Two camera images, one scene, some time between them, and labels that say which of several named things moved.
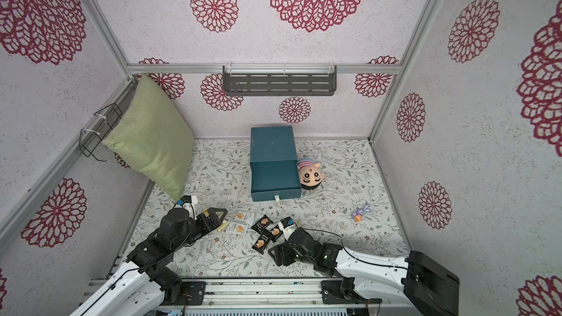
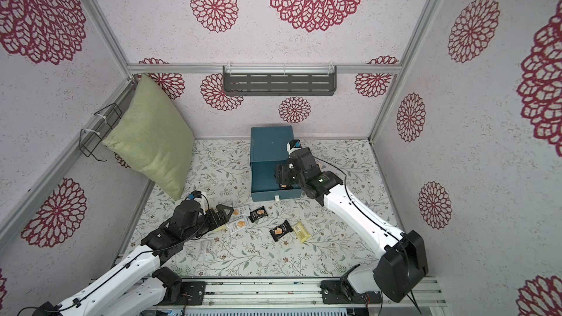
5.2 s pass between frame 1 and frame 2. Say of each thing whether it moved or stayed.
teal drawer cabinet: stayed
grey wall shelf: stayed
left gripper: stayed
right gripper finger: moved
